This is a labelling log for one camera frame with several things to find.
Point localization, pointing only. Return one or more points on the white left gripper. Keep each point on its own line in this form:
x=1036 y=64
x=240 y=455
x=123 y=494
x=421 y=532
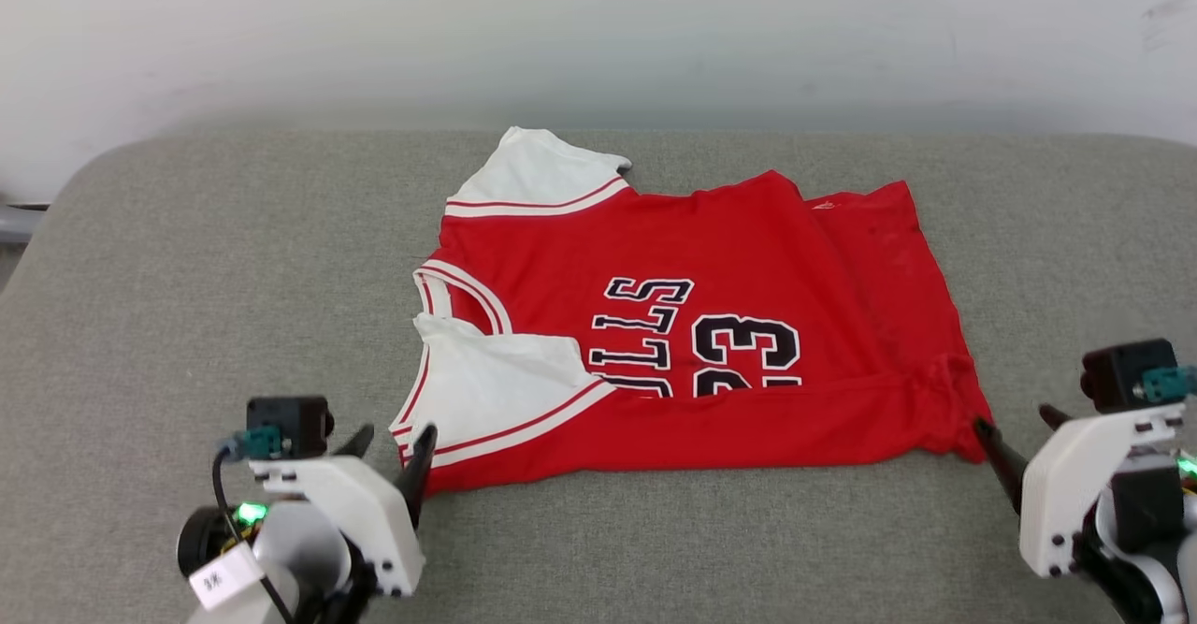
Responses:
x=355 y=512

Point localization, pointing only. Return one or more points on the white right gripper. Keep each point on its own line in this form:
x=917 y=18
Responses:
x=1066 y=493

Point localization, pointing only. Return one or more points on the red and white basketball jersey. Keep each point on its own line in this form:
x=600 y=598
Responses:
x=748 y=250

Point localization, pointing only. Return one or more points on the white paper label tag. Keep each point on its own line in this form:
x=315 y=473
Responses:
x=227 y=577

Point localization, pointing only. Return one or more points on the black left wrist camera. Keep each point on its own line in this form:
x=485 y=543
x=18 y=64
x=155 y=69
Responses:
x=290 y=423

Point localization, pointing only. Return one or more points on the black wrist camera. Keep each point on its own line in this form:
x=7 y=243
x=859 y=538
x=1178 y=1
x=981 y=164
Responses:
x=1122 y=371
x=290 y=423

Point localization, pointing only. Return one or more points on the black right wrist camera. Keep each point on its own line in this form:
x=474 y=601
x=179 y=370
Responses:
x=1122 y=371

